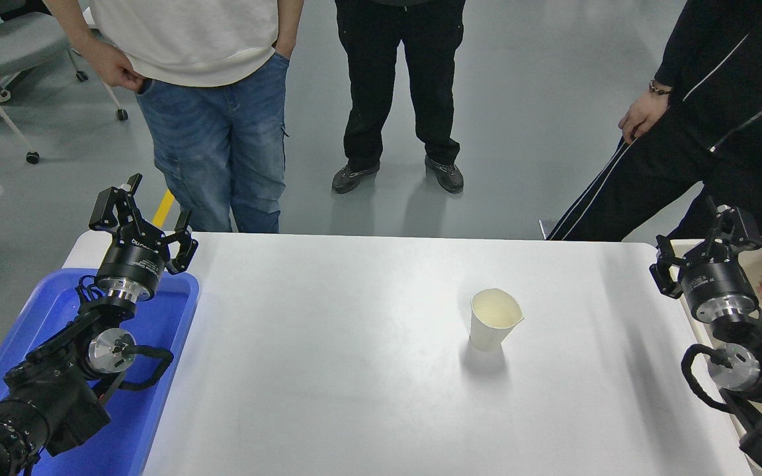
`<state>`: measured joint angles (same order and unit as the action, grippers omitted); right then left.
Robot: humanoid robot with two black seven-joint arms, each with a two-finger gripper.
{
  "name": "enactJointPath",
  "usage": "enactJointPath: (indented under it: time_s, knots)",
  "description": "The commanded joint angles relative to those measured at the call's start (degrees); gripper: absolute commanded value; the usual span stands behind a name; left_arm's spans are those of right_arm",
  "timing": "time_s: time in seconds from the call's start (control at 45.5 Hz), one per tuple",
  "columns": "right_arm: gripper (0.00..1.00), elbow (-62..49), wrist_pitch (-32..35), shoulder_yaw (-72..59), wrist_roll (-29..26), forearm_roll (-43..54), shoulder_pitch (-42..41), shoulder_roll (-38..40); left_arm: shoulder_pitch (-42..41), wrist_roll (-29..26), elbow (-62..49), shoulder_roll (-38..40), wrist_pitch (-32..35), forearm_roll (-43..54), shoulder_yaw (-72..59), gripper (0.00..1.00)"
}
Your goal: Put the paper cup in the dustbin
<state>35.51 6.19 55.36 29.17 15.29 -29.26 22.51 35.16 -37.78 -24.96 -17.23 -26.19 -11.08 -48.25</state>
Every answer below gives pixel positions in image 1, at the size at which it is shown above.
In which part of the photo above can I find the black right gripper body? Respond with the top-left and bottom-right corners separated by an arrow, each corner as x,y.
682,258 -> 759,311

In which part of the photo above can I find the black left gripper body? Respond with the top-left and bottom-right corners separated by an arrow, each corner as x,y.
95,228 -> 171,296

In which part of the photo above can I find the white paper cup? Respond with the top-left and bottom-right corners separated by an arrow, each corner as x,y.
469,288 -> 525,352

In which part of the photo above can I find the person's right hand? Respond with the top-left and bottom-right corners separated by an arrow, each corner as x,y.
85,40 -> 148,93
617,91 -> 671,145

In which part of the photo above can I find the yellow floor tape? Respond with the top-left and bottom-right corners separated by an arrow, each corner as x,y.
152,190 -> 176,229

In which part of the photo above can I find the person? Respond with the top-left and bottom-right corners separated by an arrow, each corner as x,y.
42,0 -> 306,233
331,0 -> 468,194
546,0 -> 762,309

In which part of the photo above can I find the blue plastic tray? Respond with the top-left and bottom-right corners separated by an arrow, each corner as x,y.
0,268 -> 200,476

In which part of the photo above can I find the grey office chair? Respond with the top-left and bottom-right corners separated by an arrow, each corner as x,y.
0,0 -> 129,165

